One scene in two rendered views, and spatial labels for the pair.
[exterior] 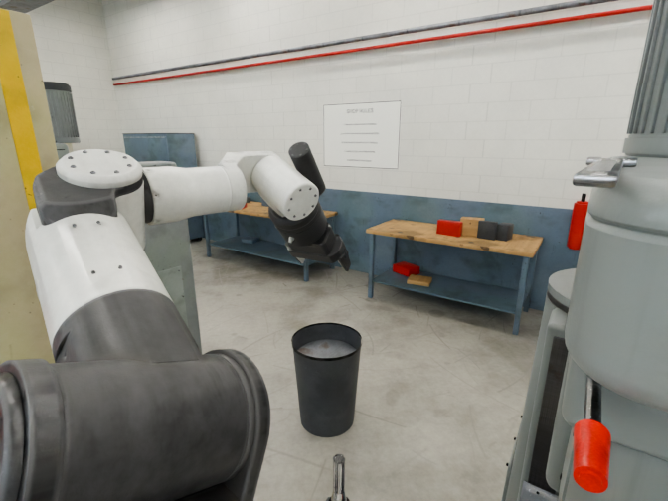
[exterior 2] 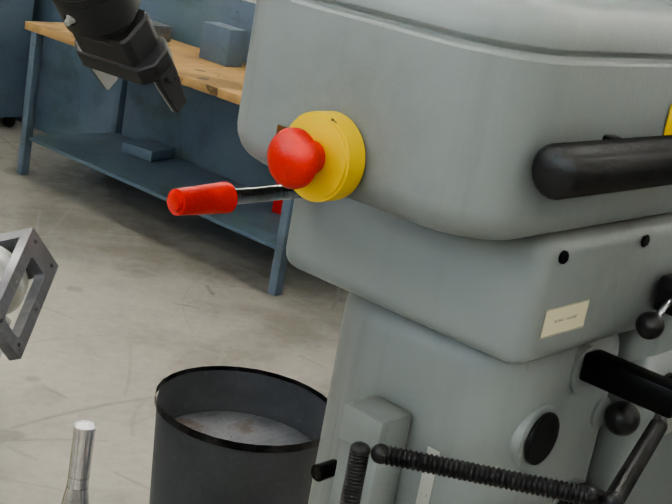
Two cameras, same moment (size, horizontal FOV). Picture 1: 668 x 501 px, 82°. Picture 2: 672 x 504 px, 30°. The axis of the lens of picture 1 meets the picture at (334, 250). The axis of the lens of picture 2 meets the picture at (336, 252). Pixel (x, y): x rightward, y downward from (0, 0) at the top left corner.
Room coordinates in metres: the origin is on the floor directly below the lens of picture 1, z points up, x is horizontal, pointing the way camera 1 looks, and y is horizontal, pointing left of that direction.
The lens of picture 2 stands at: (-0.64, -0.36, 1.94)
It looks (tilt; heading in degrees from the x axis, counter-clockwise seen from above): 16 degrees down; 5
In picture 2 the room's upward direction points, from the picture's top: 10 degrees clockwise
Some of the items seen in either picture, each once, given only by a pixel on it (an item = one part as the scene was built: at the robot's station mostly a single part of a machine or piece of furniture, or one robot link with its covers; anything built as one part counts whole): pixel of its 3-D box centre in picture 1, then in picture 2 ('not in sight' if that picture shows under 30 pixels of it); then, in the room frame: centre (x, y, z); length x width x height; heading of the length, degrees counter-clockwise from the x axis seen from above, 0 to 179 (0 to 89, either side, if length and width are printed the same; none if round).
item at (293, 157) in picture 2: not in sight; (299, 157); (0.15, -0.26, 1.76); 0.04 x 0.03 x 0.04; 56
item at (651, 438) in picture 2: not in sight; (637, 460); (0.21, -0.53, 1.58); 0.17 x 0.01 x 0.01; 163
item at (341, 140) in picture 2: not in sight; (323, 156); (0.17, -0.27, 1.76); 0.06 x 0.02 x 0.06; 56
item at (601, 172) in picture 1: (605, 166); not in sight; (0.30, -0.21, 1.89); 0.24 x 0.04 x 0.01; 143
